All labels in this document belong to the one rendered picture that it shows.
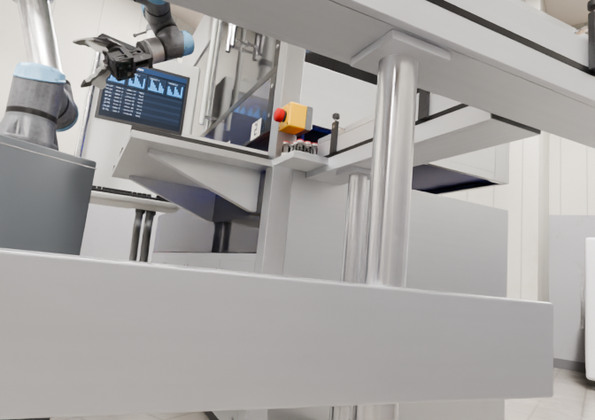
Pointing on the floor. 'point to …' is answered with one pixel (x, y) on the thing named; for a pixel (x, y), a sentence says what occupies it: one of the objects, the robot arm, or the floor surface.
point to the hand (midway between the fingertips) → (74, 64)
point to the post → (277, 181)
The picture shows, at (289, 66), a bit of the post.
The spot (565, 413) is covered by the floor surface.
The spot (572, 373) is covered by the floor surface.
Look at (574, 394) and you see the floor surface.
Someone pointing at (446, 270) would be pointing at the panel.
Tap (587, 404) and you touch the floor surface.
